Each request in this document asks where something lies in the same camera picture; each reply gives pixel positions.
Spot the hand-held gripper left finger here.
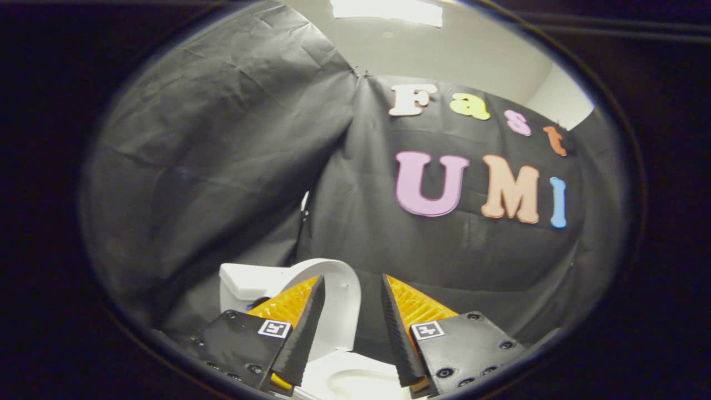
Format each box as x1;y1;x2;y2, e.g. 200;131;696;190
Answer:
181;275;327;396

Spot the black backdrop cloth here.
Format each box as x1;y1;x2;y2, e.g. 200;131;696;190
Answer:
82;0;629;359

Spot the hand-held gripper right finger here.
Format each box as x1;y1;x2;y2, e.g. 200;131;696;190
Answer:
380;273;528;398

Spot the white toilet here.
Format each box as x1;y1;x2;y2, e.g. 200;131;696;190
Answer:
218;258;416;400

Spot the white toilet lid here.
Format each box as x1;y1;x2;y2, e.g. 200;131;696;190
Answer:
281;258;362;363

